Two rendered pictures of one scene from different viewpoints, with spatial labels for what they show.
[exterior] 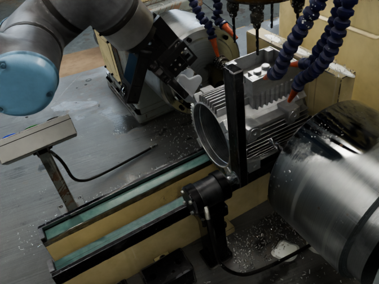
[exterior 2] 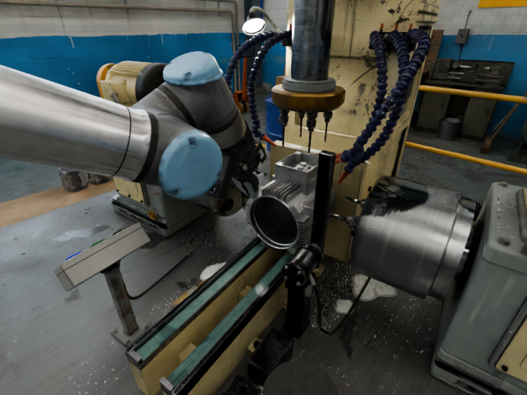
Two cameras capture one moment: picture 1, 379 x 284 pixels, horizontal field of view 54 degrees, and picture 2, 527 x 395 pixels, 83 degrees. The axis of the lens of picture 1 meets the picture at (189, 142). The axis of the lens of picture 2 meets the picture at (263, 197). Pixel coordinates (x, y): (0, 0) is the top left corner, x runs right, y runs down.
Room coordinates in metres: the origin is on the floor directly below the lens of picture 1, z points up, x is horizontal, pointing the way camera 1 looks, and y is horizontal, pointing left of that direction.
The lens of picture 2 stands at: (0.09, 0.32, 1.47)
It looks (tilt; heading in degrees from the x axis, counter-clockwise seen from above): 30 degrees down; 328
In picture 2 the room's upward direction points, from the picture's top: straight up
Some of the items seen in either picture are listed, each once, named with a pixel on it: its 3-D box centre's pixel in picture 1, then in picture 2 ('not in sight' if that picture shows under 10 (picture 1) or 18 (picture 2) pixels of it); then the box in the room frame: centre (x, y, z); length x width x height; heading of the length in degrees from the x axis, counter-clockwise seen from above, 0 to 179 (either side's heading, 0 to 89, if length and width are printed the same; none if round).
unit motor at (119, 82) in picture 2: not in sight; (138, 125); (1.24, 0.13, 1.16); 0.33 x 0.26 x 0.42; 23
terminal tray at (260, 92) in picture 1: (261, 77); (300, 172); (0.68, -0.18, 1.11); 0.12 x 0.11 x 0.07; 112
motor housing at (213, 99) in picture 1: (247, 119); (292, 207); (0.67, -0.14, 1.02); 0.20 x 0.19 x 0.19; 112
